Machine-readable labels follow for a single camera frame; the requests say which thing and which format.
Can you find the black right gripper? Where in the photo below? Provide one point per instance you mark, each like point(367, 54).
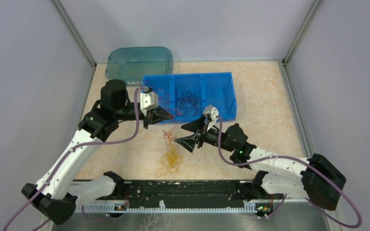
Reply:
point(189, 142)

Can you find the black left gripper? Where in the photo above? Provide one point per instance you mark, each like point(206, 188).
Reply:
point(155, 116)

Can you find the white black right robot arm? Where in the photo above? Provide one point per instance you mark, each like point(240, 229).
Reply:
point(314, 178)

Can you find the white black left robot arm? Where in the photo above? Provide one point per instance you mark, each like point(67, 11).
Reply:
point(55, 195)

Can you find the blue three-compartment plastic bin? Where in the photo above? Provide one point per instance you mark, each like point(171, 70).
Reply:
point(186, 95)

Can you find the teal transparent plastic tub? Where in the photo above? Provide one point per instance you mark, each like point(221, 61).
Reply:
point(133, 63)

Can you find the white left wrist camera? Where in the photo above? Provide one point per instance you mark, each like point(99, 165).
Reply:
point(149, 100)

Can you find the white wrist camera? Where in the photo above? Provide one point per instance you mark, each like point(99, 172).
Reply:
point(149, 100)
point(211, 113)

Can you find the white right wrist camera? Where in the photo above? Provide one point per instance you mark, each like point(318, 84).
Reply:
point(211, 113)

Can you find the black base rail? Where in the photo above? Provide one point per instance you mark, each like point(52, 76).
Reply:
point(190, 194)

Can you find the grey slotted cable duct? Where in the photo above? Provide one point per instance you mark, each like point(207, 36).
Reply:
point(111, 208)

